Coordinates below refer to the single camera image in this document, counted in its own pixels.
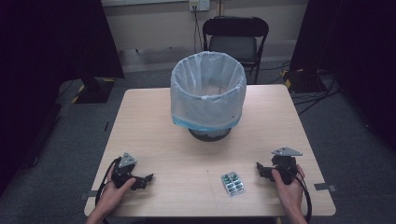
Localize black floor cables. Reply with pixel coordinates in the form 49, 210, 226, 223
291, 70, 342, 117

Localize grey tape strip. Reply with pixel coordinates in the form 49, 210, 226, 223
79, 190, 98, 202
313, 183, 338, 192

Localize black stand base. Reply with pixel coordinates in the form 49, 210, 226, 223
74, 77, 116, 105

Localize silver pill blister pack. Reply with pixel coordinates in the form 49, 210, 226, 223
219, 171, 247, 198

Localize black floor box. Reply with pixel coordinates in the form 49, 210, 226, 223
284, 69, 329, 94

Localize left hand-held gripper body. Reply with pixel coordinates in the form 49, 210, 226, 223
110, 151, 147, 191

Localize black folding chair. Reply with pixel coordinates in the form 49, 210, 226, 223
202, 15, 270, 86

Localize black trash bin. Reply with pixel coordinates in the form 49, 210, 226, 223
188, 126, 233, 143

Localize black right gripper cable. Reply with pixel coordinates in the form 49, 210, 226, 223
278, 166, 313, 224

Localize dark curtain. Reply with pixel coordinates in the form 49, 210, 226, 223
0, 0, 125, 195
289, 0, 396, 150

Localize person's left hand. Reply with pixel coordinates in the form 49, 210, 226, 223
95, 176, 137, 217

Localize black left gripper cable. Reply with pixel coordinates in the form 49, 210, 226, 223
94, 156, 123, 207

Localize person's right hand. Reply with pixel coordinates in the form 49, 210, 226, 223
270, 163, 306, 217

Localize trash bin with plastic liner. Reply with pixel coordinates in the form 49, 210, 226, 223
169, 50, 248, 133

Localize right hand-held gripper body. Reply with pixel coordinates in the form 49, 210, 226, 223
268, 147, 304, 186

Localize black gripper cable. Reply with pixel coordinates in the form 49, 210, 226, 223
278, 166, 313, 224
94, 156, 123, 207

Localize white wall socket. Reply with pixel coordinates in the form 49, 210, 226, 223
189, 0, 211, 13

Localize black wall socket cable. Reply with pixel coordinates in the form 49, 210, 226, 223
191, 5, 204, 54

